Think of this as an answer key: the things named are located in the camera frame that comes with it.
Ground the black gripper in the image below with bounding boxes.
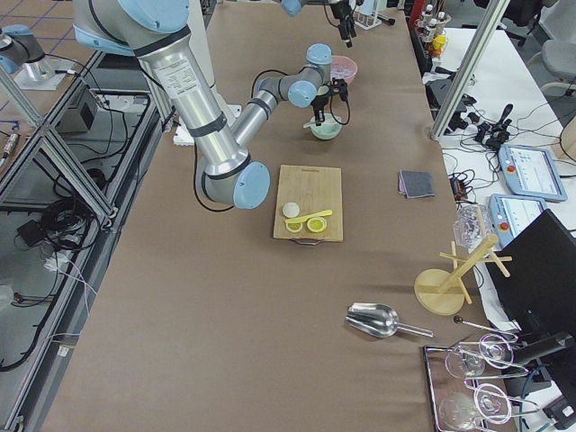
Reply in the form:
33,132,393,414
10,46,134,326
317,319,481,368
312,78,348,125
326,0,356,48

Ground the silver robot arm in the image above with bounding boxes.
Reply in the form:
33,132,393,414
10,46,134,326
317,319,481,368
73,1,332,209
280,0,356,48

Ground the mint green bowl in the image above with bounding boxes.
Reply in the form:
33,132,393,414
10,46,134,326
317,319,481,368
310,113,343,140

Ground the pink bowl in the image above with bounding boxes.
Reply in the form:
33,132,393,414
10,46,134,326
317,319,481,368
330,55,358,85

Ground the pile of clear ice cubes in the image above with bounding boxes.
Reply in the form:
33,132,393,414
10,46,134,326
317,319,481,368
330,63,354,79

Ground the metal ice scoop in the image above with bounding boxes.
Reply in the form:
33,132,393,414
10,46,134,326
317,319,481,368
346,302,434,338

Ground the bamboo cutting board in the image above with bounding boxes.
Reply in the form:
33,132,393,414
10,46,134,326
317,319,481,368
273,165,344,242

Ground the yellow plastic knife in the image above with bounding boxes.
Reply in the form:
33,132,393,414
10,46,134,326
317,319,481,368
284,209,333,224

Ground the lemon slice near bun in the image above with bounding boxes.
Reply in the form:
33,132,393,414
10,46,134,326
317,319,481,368
306,216,328,233

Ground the grey folded cloth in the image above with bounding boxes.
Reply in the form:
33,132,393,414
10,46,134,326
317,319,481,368
398,170,436,198

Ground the wooden mug tree stand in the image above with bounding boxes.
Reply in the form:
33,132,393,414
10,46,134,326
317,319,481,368
414,234,513,316

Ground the lower blue teach pendant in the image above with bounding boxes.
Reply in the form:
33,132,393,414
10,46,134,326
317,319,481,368
489,193,547,248

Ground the blue teach pendant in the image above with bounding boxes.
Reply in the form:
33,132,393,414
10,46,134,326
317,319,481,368
489,193,547,248
498,144,568,203

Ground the upper blue teach pendant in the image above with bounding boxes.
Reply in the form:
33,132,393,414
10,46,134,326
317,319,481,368
498,144,568,203

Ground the thin metal stirring rod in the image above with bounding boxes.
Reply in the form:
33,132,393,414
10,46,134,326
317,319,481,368
453,315,517,337

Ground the black monitor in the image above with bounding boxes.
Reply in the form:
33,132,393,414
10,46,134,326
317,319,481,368
487,210,575,335

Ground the upper upside-down wine glass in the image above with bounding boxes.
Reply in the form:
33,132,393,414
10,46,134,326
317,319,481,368
445,333,513,379

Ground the upside-down wine glass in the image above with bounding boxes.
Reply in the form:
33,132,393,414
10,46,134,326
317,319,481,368
445,333,513,379
438,383,512,431

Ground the lower upside-down wine glass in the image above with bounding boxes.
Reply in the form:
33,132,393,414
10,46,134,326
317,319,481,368
438,383,512,431

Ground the aluminium frame post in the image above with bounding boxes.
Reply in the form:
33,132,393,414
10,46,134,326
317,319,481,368
430,0,509,141

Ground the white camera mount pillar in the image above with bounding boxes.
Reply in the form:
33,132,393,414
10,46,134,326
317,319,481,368
154,1,248,174

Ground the black wire glass rack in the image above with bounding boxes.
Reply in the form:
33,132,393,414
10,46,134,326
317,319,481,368
422,343,539,431

